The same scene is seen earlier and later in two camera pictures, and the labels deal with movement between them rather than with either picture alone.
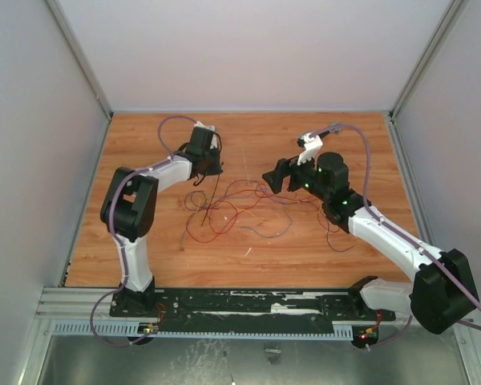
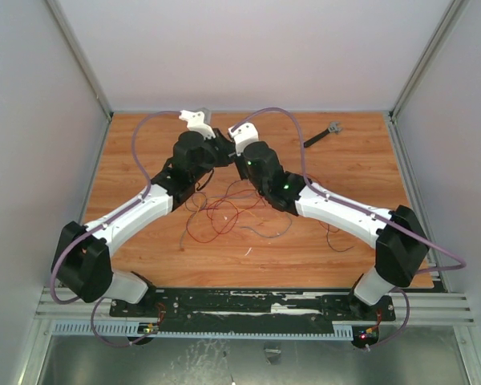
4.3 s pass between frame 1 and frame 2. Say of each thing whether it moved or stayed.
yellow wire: moved
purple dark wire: stayed
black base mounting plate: stayed
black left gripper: moved
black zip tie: moved
